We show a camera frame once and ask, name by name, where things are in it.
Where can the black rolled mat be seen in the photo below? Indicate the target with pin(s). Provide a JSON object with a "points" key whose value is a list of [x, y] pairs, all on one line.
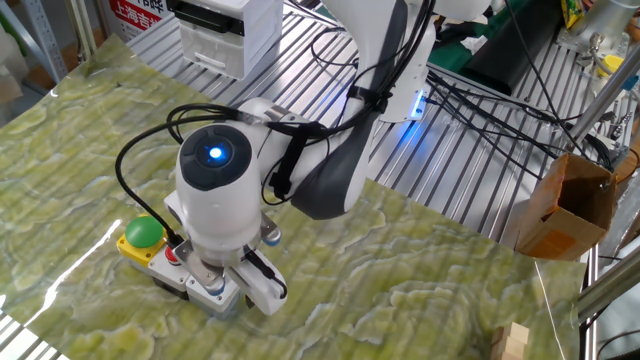
{"points": [[510, 50]]}

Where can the white plastic drawer box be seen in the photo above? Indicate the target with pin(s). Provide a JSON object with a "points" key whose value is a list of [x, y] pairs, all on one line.
{"points": [[220, 40]]}

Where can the grey perforated shelf upright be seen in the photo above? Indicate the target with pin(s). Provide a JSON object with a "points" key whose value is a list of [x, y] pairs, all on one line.
{"points": [[45, 40]]}

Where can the grey box small green button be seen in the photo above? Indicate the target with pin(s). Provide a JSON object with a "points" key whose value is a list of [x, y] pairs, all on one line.
{"points": [[197, 291]]}

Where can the green marble pattern mat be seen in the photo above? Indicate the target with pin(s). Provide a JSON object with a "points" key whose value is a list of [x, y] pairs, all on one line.
{"points": [[400, 275]]}

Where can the thin metal stand pole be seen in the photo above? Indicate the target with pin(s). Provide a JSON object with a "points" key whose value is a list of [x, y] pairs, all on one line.
{"points": [[82, 30]]}

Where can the silver wrist camera blue caps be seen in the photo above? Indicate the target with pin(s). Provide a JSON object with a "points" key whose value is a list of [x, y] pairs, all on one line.
{"points": [[197, 265]]}

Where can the light wooden blocks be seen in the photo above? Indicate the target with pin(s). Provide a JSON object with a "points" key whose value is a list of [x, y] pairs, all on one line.
{"points": [[512, 342]]}

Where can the green cloth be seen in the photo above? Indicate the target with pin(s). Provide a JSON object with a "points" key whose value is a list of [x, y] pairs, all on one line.
{"points": [[450, 55]]}

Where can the slanted silver metal pole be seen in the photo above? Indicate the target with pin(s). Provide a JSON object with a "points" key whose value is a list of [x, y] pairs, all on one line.
{"points": [[600, 100]]}

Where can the red white Chinese sign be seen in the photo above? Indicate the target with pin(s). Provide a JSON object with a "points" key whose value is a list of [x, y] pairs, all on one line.
{"points": [[135, 12]]}

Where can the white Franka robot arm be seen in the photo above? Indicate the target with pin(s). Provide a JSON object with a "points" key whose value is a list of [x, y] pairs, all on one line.
{"points": [[220, 215]]}

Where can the white crumpled paper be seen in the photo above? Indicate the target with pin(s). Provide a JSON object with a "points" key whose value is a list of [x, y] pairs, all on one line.
{"points": [[474, 44]]}

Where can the yellow plastic cap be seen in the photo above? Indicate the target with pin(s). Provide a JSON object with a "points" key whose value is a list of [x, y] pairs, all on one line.
{"points": [[611, 64]]}

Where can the grey box red button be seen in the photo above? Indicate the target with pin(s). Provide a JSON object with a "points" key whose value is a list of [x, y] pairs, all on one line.
{"points": [[165, 272]]}

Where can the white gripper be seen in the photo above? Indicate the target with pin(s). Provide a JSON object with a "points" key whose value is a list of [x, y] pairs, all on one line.
{"points": [[265, 295]]}

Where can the silver second robot arm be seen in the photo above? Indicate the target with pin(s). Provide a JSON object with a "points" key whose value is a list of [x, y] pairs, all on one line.
{"points": [[605, 20]]}

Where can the yellow green snack bag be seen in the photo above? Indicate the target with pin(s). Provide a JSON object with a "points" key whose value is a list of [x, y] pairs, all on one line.
{"points": [[572, 12]]}

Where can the brown cardboard box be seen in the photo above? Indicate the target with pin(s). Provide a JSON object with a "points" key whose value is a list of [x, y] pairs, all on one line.
{"points": [[560, 230]]}

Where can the yellow box green mushroom button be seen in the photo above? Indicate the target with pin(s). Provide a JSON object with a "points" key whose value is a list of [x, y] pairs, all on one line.
{"points": [[144, 232]]}

